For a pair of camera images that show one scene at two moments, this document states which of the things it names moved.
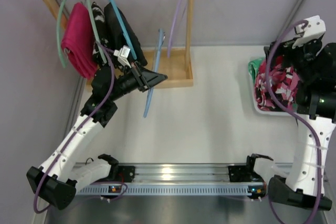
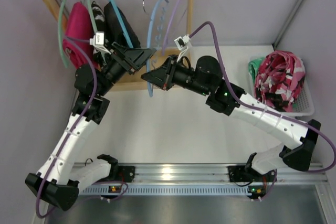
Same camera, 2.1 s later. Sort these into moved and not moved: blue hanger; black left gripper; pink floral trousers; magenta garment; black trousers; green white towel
Moved: black left gripper; blue hanger
Not moved: green white towel; magenta garment; black trousers; pink floral trousers
